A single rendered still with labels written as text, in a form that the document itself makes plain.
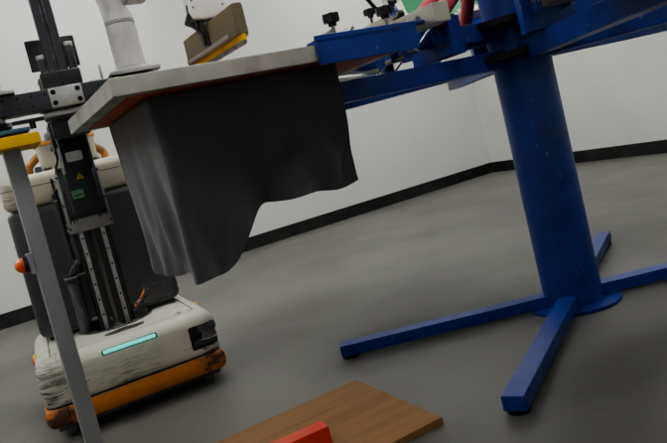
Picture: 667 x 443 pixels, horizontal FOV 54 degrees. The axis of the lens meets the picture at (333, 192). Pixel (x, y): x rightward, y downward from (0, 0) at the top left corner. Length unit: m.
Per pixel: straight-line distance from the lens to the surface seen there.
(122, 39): 2.27
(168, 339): 2.47
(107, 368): 2.46
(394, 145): 6.67
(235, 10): 1.64
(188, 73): 1.45
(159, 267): 1.86
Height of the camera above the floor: 0.77
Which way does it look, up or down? 4 degrees down
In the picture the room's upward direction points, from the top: 14 degrees counter-clockwise
